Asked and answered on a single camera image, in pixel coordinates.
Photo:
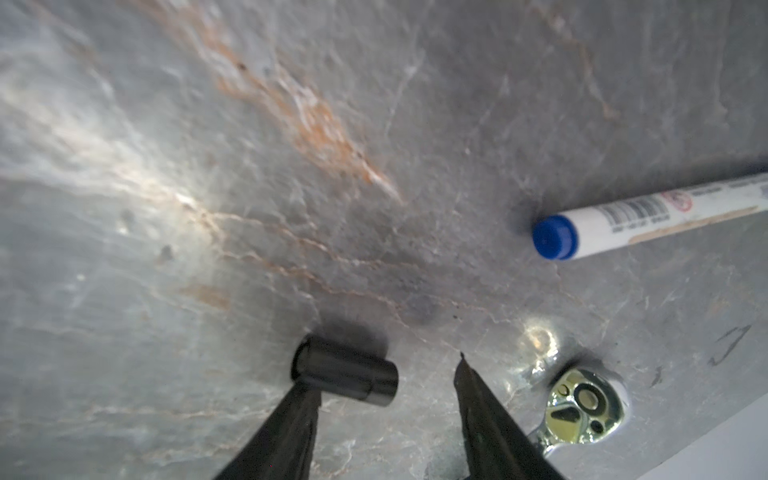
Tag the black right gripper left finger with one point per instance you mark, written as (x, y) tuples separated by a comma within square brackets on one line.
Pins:
[(283, 446)]

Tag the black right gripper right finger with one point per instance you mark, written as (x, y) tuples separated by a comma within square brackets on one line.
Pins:
[(495, 446)]

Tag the black pen cap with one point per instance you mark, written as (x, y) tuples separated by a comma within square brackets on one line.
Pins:
[(345, 371)]

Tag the white marker black tip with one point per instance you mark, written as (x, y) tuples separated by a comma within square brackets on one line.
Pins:
[(588, 231)]

